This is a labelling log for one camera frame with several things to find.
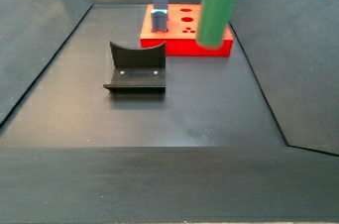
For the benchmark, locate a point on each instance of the red peg board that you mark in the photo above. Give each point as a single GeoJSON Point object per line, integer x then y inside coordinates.
{"type": "Point", "coordinates": [180, 37]}

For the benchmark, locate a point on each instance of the green round cylinder peg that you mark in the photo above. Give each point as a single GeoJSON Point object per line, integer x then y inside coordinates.
{"type": "Point", "coordinates": [215, 16]}

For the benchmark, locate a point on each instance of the black curved holder stand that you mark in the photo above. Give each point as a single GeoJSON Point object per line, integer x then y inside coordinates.
{"type": "Point", "coordinates": [139, 68]}

